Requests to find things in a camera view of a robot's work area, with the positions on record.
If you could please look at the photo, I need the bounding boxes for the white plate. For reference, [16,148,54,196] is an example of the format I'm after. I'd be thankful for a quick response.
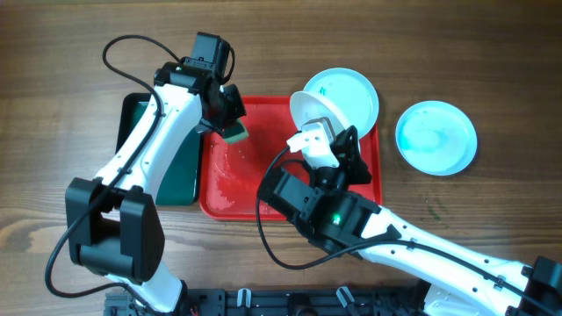
[304,68,379,139]
[289,90,351,135]
[395,100,479,176]

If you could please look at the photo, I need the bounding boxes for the green yellow sponge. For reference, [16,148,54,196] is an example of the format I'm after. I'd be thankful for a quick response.
[222,119,249,144]

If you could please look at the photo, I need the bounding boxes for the dark green tray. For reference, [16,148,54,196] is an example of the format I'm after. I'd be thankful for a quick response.
[115,93,203,206]

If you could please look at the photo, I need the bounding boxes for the red plastic tray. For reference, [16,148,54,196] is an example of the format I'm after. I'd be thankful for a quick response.
[199,96,383,222]

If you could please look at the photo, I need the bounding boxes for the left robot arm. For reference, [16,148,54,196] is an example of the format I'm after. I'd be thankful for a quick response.
[45,32,248,315]

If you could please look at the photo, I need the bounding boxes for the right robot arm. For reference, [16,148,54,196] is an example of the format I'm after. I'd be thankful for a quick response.
[256,126,561,315]

